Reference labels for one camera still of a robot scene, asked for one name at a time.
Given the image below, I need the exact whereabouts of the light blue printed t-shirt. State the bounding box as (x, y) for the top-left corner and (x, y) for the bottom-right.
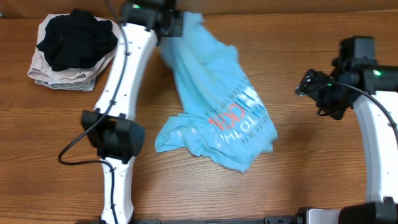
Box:
(155, 12), (278, 172)

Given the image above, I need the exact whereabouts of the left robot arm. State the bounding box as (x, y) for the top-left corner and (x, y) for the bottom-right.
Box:
(81, 0), (183, 223)

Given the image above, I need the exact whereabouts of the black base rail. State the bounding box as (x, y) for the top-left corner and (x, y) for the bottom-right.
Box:
(127, 215), (305, 224)

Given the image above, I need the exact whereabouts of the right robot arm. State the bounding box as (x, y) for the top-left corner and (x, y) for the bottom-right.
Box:
(286, 36), (397, 223)

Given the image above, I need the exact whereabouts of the black folded garment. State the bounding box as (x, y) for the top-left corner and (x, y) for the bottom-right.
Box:
(37, 9), (118, 72)

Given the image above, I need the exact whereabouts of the beige folded garment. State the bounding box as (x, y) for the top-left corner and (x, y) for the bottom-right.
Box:
(27, 14), (121, 85)

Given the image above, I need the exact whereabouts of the grey folded garment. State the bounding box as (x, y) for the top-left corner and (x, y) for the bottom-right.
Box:
(35, 79), (96, 91)

